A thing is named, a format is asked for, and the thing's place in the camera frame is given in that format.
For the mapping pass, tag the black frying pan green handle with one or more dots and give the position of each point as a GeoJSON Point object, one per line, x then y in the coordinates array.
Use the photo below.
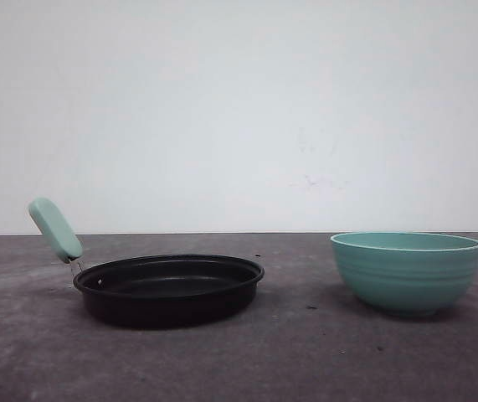
{"type": "Point", "coordinates": [155, 291]}

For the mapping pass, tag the green ceramic bowl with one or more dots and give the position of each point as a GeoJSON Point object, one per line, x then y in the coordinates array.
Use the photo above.
{"type": "Point", "coordinates": [406, 274]}

